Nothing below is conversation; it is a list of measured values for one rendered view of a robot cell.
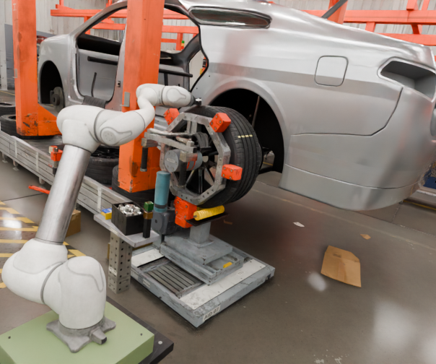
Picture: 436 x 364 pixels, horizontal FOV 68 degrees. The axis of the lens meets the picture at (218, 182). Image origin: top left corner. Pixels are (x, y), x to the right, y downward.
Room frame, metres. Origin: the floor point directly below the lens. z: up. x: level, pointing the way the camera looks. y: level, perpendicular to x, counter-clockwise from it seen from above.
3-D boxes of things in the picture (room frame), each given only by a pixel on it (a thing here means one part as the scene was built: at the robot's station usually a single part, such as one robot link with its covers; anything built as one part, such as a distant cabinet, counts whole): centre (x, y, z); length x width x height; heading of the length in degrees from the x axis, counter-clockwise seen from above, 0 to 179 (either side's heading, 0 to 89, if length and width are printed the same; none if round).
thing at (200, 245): (2.10, 0.08, 0.32); 0.40 x 0.30 x 0.28; 52
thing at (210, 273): (2.08, 0.04, 0.13); 0.50 x 0.36 x 0.10; 52
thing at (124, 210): (1.72, 0.48, 0.51); 0.20 x 0.14 x 0.13; 42
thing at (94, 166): (3.20, 1.15, 0.39); 0.66 x 0.66 x 0.24
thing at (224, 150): (1.97, 0.18, 0.85); 0.54 x 0.07 x 0.54; 52
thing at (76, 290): (0.99, 0.43, 0.55); 0.18 x 0.16 x 0.22; 77
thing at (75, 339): (0.97, 0.41, 0.41); 0.22 x 0.18 x 0.06; 58
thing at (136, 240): (1.74, 0.50, 0.44); 0.43 x 0.17 x 0.03; 52
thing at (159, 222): (2.29, 0.27, 0.26); 0.42 x 0.18 x 0.35; 142
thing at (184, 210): (2.00, 0.16, 0.48); 0.16 x 0.12 x 0.17; 142
